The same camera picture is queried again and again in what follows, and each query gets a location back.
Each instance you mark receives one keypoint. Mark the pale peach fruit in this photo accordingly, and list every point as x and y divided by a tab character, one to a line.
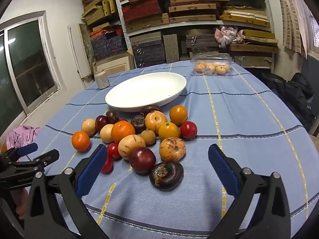
155	121

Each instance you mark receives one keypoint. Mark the stacks of flat patterned boxes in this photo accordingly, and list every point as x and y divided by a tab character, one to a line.
194	10

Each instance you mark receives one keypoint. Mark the white metal shelf unit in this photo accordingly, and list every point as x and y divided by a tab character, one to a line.
219	22

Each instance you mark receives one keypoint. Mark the speckled beige fruit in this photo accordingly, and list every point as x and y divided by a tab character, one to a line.
172	149
130	146

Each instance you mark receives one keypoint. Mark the bright barred window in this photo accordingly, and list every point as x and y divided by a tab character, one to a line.
314	27

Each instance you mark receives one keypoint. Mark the black jacket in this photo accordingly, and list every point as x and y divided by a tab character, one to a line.
294	97

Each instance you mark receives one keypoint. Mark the pile of olive and blue boxes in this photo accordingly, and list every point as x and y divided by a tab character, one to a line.
104	29

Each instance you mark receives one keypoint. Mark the clear plastic clamshell box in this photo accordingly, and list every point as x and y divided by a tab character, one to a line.
211	58

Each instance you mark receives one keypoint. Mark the large dark window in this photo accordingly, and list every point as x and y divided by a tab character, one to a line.
27	62

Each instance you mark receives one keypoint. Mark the white leaning board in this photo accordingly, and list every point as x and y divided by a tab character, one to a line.
74	49

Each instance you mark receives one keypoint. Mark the small tan longan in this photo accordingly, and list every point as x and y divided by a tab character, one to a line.
148	137

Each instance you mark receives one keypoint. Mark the small dark mangosteen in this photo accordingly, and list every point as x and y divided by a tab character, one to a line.
137	123

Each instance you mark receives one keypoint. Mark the red tomato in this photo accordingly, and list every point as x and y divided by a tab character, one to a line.
114	151
107	165
188	130

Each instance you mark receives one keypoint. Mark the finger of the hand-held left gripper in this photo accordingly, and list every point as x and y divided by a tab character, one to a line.
27	149
48	156

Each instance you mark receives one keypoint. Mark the brown wooden chair back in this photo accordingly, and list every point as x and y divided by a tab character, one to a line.
3	148

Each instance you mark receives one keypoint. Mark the peach coloured boxed fruit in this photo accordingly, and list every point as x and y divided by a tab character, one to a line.
220	70
199	67
210	67

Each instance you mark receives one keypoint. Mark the marbled green board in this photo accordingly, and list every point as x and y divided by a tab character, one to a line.
86	42

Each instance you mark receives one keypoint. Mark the pink floral cloth bundle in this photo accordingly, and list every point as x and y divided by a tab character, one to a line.
228	36

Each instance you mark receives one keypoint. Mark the large dark mangosteen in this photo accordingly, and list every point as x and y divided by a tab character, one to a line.
166	176

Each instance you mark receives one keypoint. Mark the grey paper cup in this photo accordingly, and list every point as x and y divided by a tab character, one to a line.
102	80

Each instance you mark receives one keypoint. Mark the yellow persimmon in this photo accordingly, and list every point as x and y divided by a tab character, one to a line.
169	131

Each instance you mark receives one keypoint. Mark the dark red plum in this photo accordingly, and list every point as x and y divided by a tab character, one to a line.
142	160
101	122

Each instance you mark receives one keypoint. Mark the orange persimmon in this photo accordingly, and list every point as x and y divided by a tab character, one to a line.
178	114

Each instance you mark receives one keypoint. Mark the beige striped curtain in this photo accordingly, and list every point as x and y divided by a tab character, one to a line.
290	17

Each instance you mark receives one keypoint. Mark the large orange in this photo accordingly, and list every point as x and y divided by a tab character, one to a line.
122	130

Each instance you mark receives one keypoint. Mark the person's left hand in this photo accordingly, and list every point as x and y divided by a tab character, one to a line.
20	205

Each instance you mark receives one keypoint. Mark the white oval plate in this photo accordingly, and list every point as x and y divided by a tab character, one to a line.
145	90

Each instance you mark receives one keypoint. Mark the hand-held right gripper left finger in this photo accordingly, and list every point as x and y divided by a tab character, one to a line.
92	169

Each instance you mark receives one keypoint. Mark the dark purple passion fruit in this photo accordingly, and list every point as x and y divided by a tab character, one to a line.
152	108
112	116

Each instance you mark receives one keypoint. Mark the small orange mandarin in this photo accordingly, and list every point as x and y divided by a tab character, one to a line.
81	141

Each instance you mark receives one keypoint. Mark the round beige fruit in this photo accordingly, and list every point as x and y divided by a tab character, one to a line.
106	133
89	127

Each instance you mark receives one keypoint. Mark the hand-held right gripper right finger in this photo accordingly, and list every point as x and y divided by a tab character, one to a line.
223	169

